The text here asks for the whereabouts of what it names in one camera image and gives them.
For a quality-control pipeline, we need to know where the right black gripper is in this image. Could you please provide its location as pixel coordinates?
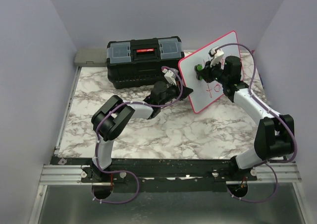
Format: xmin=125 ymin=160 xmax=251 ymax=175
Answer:
xmin=199 ymin=58 xmax=229 ymax=85

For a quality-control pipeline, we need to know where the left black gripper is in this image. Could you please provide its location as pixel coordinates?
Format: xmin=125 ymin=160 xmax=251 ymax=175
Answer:
xmin=159 ymin=79 xmax=193 ymax=108

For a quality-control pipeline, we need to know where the green whiteboard eraser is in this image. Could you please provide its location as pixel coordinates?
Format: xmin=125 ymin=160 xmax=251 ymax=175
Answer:
xmin=194 ymin=64 xmax=204 ymax=80

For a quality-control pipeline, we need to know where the pink framed whiteboard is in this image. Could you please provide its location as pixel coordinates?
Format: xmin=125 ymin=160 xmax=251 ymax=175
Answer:
xmin=178 ymin=31 xmax=244 ymax=113

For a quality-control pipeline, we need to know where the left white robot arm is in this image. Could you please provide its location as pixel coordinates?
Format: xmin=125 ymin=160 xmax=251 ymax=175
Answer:
xmin=91 ymin=81 xmax=193 ymax=182

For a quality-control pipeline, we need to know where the black plastic toolbox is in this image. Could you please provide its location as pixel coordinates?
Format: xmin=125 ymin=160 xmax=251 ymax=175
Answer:
xmin=106 ymin=36 xmax=184 ymax=89

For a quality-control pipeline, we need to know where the grey plastic case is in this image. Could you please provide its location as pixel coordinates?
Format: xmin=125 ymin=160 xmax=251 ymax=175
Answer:
xmin=74 ymin=48 xmax=107 ymax=67

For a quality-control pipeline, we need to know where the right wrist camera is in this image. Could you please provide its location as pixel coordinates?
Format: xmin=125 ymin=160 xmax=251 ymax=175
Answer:
xmin=209 ymin=47 xmax=224 ymax=66

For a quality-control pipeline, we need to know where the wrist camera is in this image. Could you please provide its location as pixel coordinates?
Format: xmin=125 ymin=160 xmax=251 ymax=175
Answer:
xmin=162 ymin=68 xmax=178 ymax=85
xmin=209 ymin=47 xmax=224 ymax=66

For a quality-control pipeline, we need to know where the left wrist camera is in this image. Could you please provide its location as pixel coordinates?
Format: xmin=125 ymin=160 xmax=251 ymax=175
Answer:
xmin=162 ymin=68 xmax=178 ymax=85

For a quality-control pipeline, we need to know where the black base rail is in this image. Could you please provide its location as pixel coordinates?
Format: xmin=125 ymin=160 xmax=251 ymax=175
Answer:
xmin=50 ymin=156 xmax=259 ymax=196

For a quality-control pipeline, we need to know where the aluminium extrusion frame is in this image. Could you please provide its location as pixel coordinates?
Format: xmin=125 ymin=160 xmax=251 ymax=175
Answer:
xmin=27 ymin=163 xmax=95 ymax=224

